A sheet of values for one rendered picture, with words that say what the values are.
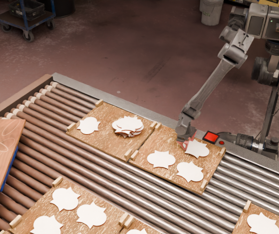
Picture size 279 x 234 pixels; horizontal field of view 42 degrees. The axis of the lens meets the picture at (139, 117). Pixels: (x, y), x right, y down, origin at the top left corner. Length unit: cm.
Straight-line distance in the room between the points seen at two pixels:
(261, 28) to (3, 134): 150
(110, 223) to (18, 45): 371
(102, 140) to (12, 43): 330
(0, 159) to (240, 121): 250
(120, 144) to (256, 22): 100
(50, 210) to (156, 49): 334
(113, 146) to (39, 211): 53
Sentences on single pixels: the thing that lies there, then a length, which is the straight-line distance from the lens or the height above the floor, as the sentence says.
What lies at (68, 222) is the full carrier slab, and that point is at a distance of 169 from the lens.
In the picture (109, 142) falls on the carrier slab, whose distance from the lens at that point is 200.
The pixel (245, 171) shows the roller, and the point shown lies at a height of 92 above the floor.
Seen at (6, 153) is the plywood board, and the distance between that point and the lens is 190.
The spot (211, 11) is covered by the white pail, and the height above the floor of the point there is 22.
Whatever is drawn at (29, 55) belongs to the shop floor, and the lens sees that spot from 479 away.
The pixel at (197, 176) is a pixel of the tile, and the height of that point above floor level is 95.
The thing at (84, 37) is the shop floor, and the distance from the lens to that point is 507.
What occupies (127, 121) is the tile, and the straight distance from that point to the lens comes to 204.
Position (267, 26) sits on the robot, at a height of 146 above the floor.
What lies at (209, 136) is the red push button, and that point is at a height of 93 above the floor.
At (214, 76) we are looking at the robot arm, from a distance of 168.
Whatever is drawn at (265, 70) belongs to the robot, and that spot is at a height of 118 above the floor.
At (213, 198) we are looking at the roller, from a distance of 180.
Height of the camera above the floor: 232
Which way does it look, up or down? 40 degrees down
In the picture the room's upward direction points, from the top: 1 degrees clockwise
